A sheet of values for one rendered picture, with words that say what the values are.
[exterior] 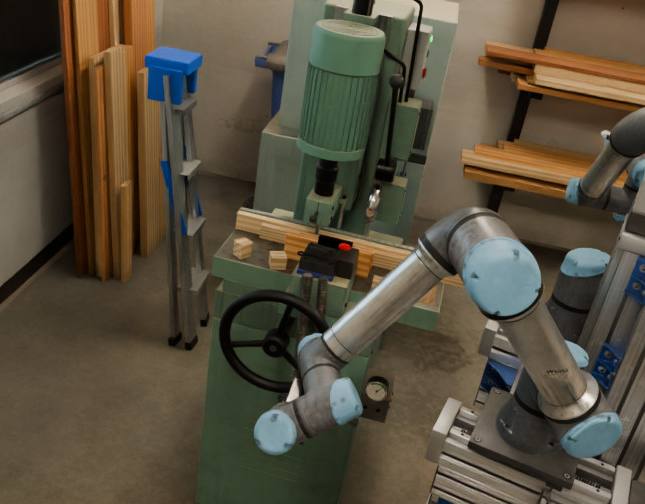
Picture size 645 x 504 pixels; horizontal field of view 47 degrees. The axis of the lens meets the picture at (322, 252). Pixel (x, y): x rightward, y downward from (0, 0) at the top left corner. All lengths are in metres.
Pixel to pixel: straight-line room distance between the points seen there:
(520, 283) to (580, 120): 3.20
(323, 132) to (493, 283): 0.77
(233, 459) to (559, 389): 1.20
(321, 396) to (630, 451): 0.82
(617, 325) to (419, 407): 1.40
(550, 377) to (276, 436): 0.50
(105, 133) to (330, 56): 1.66
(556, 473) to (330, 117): 0.94
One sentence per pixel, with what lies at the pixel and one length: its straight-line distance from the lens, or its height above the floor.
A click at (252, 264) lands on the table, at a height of 0.90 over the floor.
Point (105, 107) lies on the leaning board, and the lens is 3.24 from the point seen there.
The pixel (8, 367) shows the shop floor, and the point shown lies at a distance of 3.05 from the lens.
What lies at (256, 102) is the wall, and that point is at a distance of 4.46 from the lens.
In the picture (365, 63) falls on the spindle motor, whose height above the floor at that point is 1.45.
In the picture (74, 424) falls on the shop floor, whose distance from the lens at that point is 2.78.
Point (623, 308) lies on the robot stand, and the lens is 1.76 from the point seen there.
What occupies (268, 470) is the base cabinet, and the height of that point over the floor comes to 0.22.
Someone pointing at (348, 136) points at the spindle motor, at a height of 1.26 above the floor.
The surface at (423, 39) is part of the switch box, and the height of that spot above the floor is 1.46.
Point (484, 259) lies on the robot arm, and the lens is 1.19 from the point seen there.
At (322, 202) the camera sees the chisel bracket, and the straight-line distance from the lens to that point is 1.93.
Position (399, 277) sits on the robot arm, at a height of 1.21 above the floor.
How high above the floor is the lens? 1.86
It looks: 28 degrees down
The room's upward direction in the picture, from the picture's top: 10 degrees clockwise
